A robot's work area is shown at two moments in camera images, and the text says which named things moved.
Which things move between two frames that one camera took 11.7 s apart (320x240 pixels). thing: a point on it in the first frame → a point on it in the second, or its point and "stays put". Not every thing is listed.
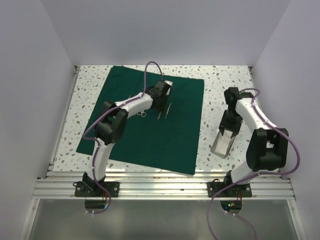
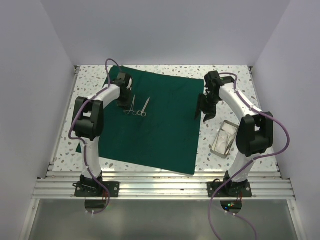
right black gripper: (224, 125) → (210, 113)
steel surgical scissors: (141, 113) stays put
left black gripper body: (161, 106) → (124, 101)
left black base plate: (82, 190) stays put
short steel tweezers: (167, 110) → (229, 146)
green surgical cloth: (166, 138) stays put
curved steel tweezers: (159, 116) → (230, 144)
